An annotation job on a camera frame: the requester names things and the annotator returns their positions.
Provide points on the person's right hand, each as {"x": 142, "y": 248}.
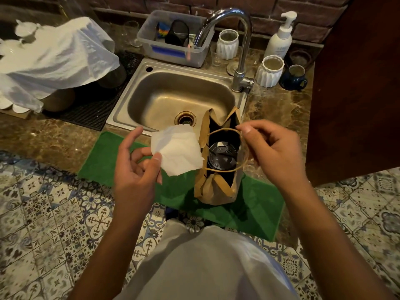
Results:
{"x": 281, "y": 156}

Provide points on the person's left hand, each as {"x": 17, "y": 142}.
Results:
{"x": 131, "y": 187}

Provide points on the person's left middle finger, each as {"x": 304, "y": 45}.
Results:
{"x": 140, "y": 152}

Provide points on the person's left thumb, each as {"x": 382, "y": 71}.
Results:
{"x": 151, "y": 173}

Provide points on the person's right thumb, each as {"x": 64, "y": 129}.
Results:
{"x": 256, "y": 126}

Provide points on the white paper napkin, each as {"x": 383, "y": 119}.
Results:
{"x": 178, "y": 149}

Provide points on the brown paper bag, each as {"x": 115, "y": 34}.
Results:
{"x": 215, "y": 192}

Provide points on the person's left forearm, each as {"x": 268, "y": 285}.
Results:
{"x": 109, "y": 256}

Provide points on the person's right forearm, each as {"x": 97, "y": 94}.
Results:
{"x": 328, "y": 246}

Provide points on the green cloth mat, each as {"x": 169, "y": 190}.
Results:
{"x": 103, "y": 162}

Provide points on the black lidded takeaway cup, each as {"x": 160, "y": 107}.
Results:
{"x": 222, "y": 156}

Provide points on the white ribbed ceramic cup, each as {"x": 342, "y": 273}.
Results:
{"x": 227, "y": 46}
{"x": 268, "y": 74}

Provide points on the dark blue mug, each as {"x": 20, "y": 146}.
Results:
{"x": 292, "y": 81}

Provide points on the stainless steel sink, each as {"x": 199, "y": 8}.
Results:
{"x": 162, "y": 96}

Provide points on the round coaster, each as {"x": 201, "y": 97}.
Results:
{"x": 232, "y": 69}

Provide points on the black rubber drain mat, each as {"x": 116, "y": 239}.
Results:
{"x": 90, "y": 106}

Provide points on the chrome faucet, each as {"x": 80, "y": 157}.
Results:
{"x": 242, "y": 59}

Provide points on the metal pot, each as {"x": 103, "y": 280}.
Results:
{"x": 114, "y": 78}

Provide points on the small clear glass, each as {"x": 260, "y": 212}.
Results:
{"x": 215, "y": 57}

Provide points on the dark glass jar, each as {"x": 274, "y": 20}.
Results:
{"x": 300, "y": 57}

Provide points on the white pump bottle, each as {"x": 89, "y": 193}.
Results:
{"x": 279, "y": 43}

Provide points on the tan round pot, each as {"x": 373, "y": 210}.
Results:
{"x": 57, "y": 99}

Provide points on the pink plastic stick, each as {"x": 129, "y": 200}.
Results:
{"x": 189, "y": 51}

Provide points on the clear plastic bin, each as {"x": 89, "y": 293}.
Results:
{"x": 168, "y": 53}

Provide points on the person's white shirt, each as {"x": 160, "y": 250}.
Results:
{"x": 206, "y": 265}

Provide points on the brown wooden cabinet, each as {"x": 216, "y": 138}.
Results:
{"x": 359, "y": 90}

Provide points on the clear drinking glass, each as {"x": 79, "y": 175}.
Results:
{"x": 132, "y": 34}

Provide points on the black round mesh strainer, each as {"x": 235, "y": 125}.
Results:
{"x": 177, "y": 34}

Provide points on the white cover cloth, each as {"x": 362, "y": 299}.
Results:
{"x": 62, "y": 56}

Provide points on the colourful sponge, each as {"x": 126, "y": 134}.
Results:
{"x": 162, "y": 29}

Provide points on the wooden tray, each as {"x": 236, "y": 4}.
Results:
{"x": 15, "y": 114}

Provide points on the white ceramic teapot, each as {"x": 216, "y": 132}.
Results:
{"x": 9, "y": 46}
{"x": 26, "y": 29}

